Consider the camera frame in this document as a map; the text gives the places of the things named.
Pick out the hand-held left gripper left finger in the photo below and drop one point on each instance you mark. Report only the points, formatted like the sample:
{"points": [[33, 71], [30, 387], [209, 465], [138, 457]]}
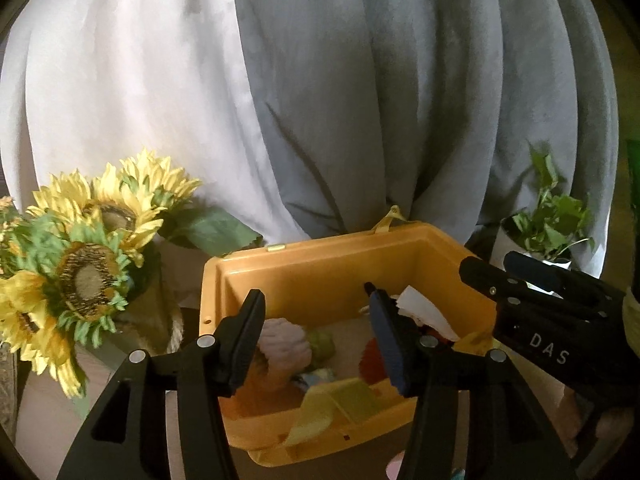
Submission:
{"points": [[247, 340]]}

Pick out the grey ribbed vase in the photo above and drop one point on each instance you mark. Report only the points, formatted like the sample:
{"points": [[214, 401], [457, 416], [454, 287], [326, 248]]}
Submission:
{"points": [[155, 310]]}

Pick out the grey curtain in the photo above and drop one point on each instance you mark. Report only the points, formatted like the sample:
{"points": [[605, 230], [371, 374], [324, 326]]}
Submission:
{"points": [[400, 85]]}

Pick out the blue tissue packet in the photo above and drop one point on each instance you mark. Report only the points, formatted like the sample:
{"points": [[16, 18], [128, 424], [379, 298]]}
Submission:
{"points": [[459, 474]]}

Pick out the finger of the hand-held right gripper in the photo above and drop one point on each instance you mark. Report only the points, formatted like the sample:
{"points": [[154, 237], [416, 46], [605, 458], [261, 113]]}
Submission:
{"points": [[485, 277], [537, 271]]}

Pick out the red strawberry plush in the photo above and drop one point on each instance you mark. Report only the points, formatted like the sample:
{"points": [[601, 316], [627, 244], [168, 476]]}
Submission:
{"points": [[372, 362]]}

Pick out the white paper piece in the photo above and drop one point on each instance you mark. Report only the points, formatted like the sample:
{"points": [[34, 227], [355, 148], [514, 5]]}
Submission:
{"points": [[425, 310]]}

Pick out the orange plastic crate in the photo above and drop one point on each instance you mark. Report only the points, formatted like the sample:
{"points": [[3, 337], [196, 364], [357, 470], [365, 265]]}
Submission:
{"points": [[310, 270]]}

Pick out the brown patterned cloth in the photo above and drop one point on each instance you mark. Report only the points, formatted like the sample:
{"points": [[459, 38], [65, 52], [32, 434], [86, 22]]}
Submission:
{"points": [[7, 390]]}

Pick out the green leafy plant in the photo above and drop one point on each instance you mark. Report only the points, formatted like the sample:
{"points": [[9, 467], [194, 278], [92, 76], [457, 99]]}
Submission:
{"points": [[545, 225]]}

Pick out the pale pink curtain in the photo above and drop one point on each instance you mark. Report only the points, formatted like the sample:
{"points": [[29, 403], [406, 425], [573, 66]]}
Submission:
{"points": [[125, 85]]}

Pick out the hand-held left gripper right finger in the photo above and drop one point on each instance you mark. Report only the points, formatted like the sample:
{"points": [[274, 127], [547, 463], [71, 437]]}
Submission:
{"points": [[395, 355]]}

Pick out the pink knitted plush toy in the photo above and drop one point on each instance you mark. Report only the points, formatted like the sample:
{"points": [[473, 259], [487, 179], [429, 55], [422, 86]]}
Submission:
{"points": [[282, 347]]}

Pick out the pink sponge puff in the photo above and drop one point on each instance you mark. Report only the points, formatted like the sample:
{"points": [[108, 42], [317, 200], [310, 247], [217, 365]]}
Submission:
{"points": [[397, 467]]}

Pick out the white plant pot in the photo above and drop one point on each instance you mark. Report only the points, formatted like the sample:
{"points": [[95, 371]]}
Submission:
{"points": [[502, 250]]}

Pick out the artificial sunflower bouquet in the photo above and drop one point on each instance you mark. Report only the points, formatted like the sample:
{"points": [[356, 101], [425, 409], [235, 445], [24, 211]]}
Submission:
{"points": [[85, 275]]}

